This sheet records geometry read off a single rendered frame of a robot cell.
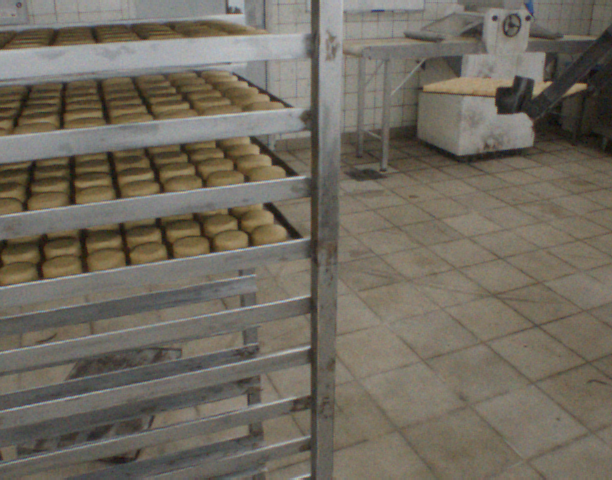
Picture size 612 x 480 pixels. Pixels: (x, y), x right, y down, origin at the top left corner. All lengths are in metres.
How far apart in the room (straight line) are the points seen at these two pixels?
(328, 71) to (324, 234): 0.21
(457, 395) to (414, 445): 0.32
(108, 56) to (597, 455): 1.90
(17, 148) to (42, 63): 0.10
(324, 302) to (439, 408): 1.41
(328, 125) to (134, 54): 0.24
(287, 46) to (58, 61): 0.26
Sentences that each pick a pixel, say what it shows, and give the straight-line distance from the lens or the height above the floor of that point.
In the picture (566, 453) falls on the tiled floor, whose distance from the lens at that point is 2.14.
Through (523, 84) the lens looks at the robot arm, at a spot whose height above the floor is 1.07.
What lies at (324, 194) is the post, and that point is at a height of 1.14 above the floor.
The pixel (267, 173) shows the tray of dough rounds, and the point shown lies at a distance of 0.80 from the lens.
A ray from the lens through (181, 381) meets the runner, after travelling 0.87.
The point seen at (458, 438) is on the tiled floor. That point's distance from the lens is 2.08.
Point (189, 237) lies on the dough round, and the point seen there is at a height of 1.06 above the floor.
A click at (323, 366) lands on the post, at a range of 0.88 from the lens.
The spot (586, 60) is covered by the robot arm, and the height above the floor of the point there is 1.17.
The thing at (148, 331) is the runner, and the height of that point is 0.97.
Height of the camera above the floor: 1.40
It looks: 25 degrees down
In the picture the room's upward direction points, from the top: straight up
